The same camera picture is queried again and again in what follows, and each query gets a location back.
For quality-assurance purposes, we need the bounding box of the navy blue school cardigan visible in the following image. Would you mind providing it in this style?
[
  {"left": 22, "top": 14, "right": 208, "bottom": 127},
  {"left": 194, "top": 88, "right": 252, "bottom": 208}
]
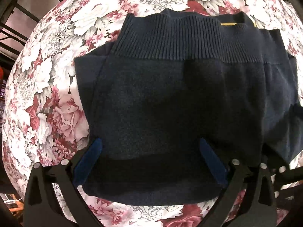
[{"left": 73, "top": 10, "right": 302, "bottom": 206}]

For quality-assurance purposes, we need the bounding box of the floral rose bedspread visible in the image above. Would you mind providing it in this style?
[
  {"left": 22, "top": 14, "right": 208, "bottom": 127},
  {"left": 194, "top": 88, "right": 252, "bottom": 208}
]
[{"left": 3, "top": 0, "right": 302, "bottom": 226}]

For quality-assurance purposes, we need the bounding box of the black metal rack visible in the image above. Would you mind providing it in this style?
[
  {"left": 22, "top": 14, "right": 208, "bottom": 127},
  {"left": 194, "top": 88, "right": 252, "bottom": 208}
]
[{"left": 1, "top": 0, "right": 63, "bottom": 70}]

